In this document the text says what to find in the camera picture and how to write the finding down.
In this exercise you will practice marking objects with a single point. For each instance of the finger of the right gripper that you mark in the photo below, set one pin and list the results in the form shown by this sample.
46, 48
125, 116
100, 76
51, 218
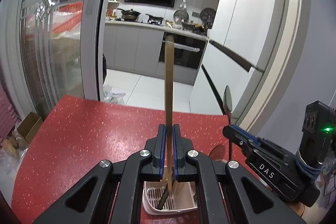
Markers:
244, 140

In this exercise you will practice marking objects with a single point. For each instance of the glass sliding door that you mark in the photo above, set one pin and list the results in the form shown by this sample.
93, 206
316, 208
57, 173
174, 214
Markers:
50, 49

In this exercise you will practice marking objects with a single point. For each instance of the beige cutlery holder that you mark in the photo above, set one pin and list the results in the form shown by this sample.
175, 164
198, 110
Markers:
182, 199

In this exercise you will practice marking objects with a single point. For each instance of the plain wooden chopstick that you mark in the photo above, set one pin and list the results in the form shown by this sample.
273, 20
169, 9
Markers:
169, 75

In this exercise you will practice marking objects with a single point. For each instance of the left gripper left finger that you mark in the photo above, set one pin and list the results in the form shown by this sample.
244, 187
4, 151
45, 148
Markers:
111, 192

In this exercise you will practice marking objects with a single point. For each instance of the black wok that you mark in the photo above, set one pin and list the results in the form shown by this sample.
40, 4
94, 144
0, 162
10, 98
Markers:
129, 15

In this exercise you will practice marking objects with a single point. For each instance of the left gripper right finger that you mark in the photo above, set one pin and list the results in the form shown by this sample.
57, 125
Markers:
226, 194

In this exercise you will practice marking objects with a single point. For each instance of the small dark spoon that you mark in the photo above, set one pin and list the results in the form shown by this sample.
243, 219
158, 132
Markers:
163, 198

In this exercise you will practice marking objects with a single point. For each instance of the built-in black oven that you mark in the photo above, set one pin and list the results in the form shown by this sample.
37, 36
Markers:
188, 53

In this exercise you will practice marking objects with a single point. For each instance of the cardboard box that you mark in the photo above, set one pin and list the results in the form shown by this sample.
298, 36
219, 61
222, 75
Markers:
29, 127

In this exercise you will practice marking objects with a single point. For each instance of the white refrigerator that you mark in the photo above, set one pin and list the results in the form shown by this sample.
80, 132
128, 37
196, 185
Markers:
241, 42

